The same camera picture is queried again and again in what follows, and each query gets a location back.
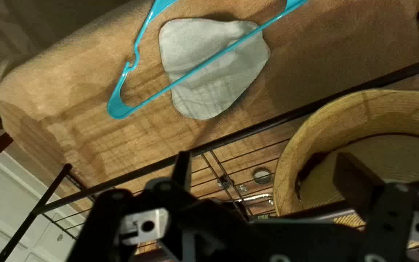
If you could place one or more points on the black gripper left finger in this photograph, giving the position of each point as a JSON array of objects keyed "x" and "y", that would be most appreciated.
[{"x": 182, "y": 168}]

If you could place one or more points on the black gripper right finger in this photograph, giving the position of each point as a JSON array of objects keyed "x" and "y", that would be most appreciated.
[{"x": 356, "y": 181}]

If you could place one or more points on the black metal shelf rack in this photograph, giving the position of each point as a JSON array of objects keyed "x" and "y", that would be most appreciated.
[{"x": 247, "y": 131}]

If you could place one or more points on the brown straw hat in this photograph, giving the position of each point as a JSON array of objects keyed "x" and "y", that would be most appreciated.
[{"x": 315, "y": 131}]

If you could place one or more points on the teal plastic clothes hanger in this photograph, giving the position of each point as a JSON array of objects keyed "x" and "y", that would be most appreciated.
[{"x": 122, "y": 103}]

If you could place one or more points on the small black clip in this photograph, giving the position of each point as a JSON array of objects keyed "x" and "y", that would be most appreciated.
[{"x": 225, "y": 181}]

